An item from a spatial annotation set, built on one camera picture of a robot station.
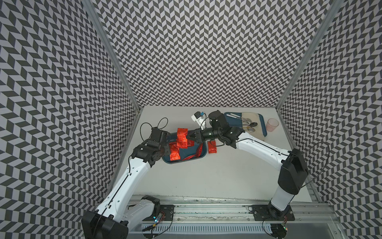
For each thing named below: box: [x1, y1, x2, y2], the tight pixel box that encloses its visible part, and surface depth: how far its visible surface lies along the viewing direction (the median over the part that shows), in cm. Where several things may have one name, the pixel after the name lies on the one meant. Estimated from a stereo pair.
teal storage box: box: [162, 132, 208, 164], surface depth 78 cm
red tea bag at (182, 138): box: [176, 127, 189, 149], surface depth 75 cm
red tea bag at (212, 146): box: [207, 139, 217, 154], surface depth 96 cm
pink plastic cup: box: [266, 118, 280, 132], surface depth 103 cm
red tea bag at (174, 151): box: [169, 141, 181, 161], surface depth 80 cm
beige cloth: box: [241, 112, 266, 141], surface depth 111 cm
